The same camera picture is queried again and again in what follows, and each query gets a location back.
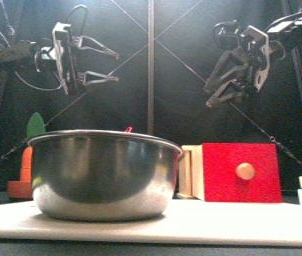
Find stainless steel pot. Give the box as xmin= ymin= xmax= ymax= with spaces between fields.
xmin=27 ymin=129 xmax=185 ymax=223

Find grey metal frame pole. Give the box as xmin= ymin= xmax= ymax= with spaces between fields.
xmin=147 ymin=0 xmax=155 ymax=136

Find orange toy carrot green leaf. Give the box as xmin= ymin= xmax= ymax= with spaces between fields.
xmin=6 ymin=111 xmax=47 ymax=201

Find red drawer with wooden knob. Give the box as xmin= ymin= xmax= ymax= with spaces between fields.
xmin=190 ymin=142 xmax=284 ymax=204

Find wooden drawer cabinet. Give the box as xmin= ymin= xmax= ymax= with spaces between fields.
xmin=175 ymin=144 xmax=204 ymax=200

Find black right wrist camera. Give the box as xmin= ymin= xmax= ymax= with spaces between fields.
xmin=212 ymin=20 xmax=245 ymax=52

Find white cutting board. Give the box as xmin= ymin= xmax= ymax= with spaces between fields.
xmin=0 ymin=198 xmax=302 ymax=248

